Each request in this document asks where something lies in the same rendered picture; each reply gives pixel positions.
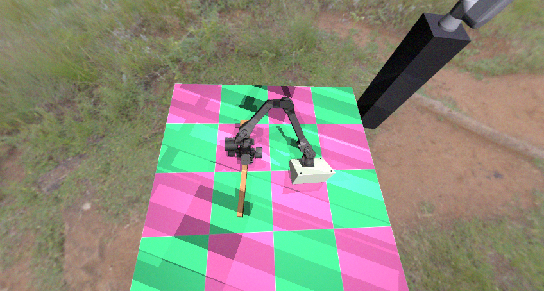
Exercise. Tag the wooden plank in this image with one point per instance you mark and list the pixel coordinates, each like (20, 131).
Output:
(242, 190)

